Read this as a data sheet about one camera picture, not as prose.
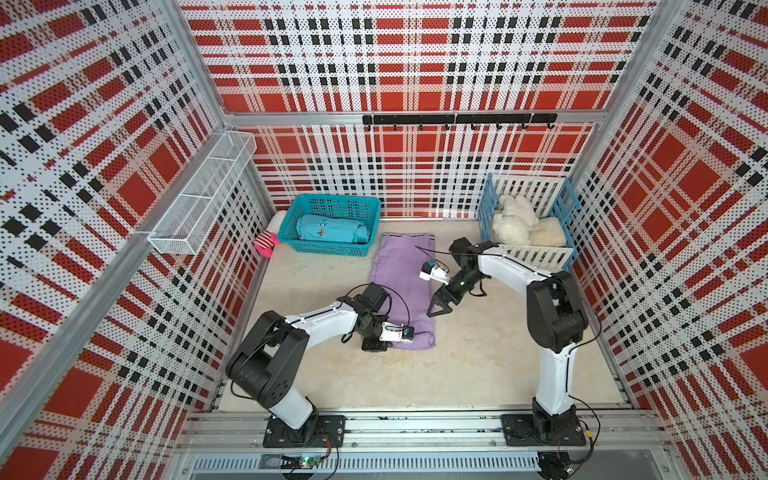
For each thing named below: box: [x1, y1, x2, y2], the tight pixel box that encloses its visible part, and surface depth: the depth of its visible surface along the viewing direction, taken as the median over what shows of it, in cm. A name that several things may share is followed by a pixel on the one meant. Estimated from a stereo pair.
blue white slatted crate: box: [478, 173, 581, 273], surface depth 110 cm
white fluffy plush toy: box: [492, 194, 539, 246], surface depth 103 cm
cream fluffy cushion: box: [529, 217, 566, 247], surface depth 109 cm
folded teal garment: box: [296, 214, 370, 244], surface depth 110 cm
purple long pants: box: [370, 234, 436, 349], surface depth 104 cm
